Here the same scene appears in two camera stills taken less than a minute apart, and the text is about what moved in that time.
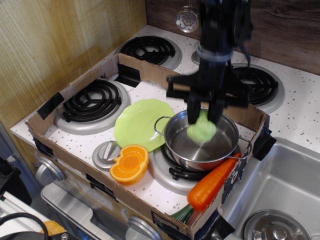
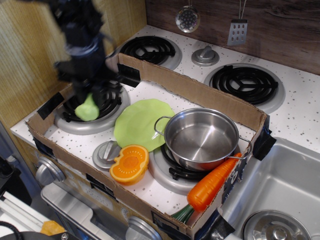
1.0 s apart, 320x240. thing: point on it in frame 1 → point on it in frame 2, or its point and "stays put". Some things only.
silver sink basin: [287, 178] stays put
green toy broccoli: [204, 130] → [89, 111]
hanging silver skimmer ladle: [187, 18] stays put
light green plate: [142, 122] stays put
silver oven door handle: [85, 214] stays put
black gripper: [212, 83] → [87, 72]
